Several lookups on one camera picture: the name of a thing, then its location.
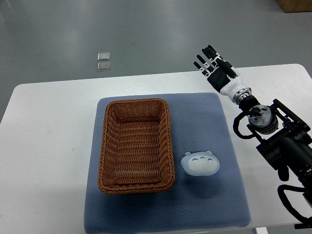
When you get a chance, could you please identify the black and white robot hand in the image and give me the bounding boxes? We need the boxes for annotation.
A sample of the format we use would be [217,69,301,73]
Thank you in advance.
[194,45,252,105]

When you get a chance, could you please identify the blue and white plush toy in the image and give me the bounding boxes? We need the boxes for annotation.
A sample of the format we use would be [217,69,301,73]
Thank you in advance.
[181,151,220,176]

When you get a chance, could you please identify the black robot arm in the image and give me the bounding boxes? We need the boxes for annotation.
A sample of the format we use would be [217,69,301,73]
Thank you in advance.
[233,91,312,229]

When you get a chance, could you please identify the brown wicker basket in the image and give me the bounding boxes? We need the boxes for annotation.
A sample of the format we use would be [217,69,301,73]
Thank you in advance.
[97,98,175,195]

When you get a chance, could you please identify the blue fabric mat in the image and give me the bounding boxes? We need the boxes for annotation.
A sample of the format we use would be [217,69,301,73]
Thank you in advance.
[84,93,251,234]

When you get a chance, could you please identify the upper metal floor plate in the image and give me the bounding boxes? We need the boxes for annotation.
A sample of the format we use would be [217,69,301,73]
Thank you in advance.
[97,52,110,61]

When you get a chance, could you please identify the metal floor plate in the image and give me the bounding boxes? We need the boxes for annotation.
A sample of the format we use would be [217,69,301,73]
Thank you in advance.
[97,62,111,72]
[97,52,110,61]

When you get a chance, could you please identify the lower metal floor plate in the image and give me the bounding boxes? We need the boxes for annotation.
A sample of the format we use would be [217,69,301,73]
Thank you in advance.
[97,62,111,72]

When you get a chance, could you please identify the black table leg bracket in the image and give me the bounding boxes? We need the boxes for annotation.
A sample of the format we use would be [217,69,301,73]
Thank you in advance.
[294,223,312,230]

